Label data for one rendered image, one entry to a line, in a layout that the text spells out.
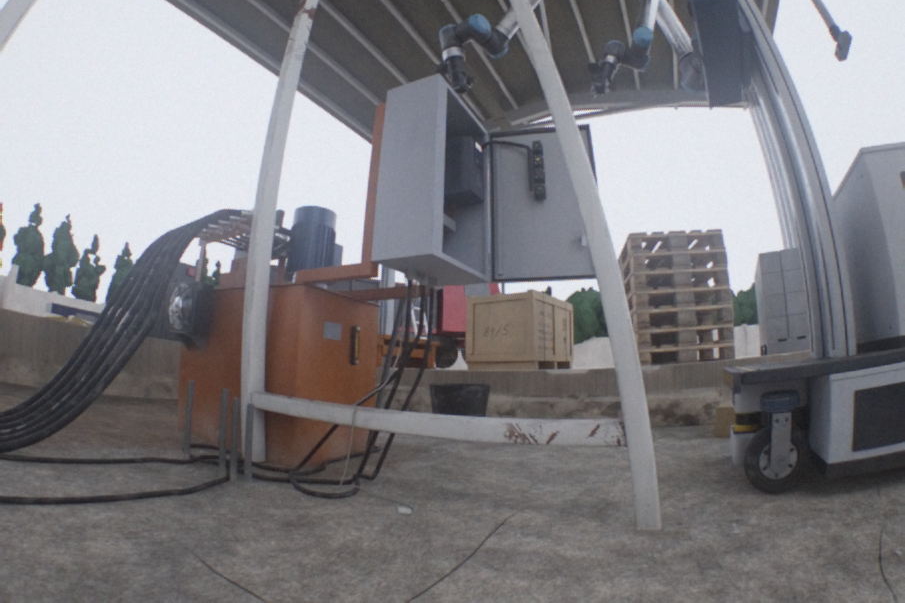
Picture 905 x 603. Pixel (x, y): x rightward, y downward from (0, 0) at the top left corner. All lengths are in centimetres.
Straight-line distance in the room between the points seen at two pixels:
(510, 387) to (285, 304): 156
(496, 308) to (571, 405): 214
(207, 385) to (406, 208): 107
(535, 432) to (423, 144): 84
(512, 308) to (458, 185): 295
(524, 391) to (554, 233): 129
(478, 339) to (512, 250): 303
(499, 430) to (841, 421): 79
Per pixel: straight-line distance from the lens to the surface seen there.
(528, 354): 414
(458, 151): 151
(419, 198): 117
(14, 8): 135
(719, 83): 186
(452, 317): 1084
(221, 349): 169
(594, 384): 245
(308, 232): 184
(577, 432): 88
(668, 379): 243
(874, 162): 130
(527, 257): 146
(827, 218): 131
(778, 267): 396
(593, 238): 88
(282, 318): 144
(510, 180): 158
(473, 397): 212
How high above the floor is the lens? 36
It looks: 14 degrees up
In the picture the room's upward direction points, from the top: 1 degrees clockwise
